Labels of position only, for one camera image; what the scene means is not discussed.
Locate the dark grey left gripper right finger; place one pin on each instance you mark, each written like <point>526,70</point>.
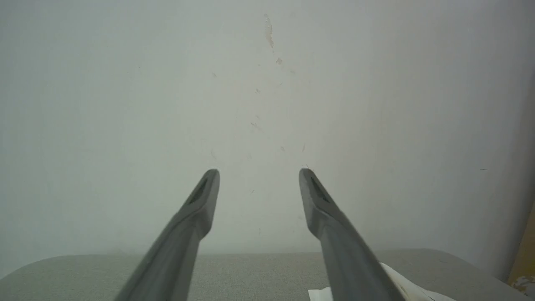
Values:
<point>342,251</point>

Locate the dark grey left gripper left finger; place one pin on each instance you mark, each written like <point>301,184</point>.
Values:
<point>184,234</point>

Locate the white and dark grey garment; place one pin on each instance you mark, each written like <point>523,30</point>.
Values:
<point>418,292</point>

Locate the brown cardboard box white print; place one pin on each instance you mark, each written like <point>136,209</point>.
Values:
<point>527,259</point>

